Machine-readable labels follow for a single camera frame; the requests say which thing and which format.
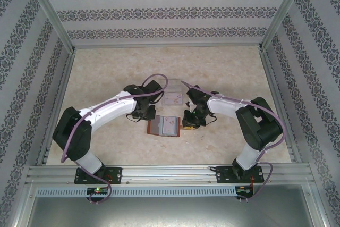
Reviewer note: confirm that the white floral plastic card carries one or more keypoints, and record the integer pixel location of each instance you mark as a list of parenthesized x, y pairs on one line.
[(170, 127), (172, 99)]

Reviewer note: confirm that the brown leather card holder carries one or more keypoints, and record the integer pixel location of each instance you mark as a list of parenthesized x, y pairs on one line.
[(155, 127)]

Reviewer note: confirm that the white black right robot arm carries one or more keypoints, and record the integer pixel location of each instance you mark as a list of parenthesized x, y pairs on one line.
[(223, 107)]

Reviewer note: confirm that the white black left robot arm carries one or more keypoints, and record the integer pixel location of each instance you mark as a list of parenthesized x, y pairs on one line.
[(111, 106)]

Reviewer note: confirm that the clear acrylic box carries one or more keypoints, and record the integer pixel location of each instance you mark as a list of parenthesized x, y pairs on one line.
[(172, 84)]

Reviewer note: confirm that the small controller board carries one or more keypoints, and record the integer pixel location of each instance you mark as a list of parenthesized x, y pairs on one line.
[(244, 190), (97, 190)]

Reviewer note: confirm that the grey metal sheet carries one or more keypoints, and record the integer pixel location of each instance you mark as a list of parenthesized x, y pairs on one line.
[(170, 213)]

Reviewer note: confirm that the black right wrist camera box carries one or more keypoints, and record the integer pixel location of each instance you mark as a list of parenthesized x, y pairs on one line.
[(197, 95)]

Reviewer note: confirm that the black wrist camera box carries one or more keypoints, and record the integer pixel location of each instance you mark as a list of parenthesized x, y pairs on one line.
[(153, 88), (197, 95)]

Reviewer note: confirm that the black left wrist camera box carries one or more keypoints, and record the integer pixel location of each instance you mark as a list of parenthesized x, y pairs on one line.
[(153, 88)]

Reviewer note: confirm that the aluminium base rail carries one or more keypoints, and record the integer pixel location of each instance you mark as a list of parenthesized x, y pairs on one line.
[(170, 175)]

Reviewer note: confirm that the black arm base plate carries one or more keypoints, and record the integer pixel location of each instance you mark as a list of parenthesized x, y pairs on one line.
[(114, 175), (223, 175)]

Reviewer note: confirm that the aluminium side rail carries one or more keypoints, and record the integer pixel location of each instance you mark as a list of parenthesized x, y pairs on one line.
[(58, 104), (279, 104)]

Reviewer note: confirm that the aluminium frame post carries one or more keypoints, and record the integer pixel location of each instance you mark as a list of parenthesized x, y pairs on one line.
[(54, 14), (280, 14)]

